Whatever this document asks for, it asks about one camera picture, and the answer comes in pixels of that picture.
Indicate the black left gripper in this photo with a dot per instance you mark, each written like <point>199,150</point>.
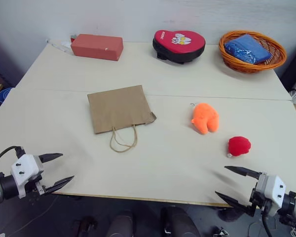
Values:
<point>34,186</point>

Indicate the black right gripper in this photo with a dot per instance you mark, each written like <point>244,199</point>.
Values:
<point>259,197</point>

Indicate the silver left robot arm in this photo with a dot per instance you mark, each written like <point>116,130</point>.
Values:
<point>0,187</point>

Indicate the brown paper bag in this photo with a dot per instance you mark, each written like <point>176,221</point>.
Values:
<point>118,109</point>

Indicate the blue plastic-wrapped package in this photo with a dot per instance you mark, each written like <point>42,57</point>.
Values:
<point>246,49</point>

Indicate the red plush toy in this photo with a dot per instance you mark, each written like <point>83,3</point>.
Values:
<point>239,146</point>

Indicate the dark rounded robot shape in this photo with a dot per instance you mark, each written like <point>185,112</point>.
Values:
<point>121,225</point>
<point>180,222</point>

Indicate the orange plush toy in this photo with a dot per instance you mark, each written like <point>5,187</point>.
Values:
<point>206,118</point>

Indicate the blue plastic bucket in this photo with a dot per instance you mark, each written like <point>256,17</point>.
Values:
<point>5,95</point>

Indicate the clear plastic tube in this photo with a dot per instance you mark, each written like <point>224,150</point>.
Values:
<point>58,46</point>

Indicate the red rectangular foam block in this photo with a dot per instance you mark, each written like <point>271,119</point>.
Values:
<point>96,47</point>

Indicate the small red white box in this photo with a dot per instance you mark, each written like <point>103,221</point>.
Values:
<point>73,38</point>

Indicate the orange wicker basket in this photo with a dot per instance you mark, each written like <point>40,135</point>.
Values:
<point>276,53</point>

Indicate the red heart-shaped punching pad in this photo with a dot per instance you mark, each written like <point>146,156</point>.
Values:
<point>178,44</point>

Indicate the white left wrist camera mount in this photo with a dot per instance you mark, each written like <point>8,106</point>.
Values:
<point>24,166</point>

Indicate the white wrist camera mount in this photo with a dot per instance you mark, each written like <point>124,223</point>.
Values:
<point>24,166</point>
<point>276,192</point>

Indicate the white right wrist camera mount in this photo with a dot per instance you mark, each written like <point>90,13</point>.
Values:
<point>276,192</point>

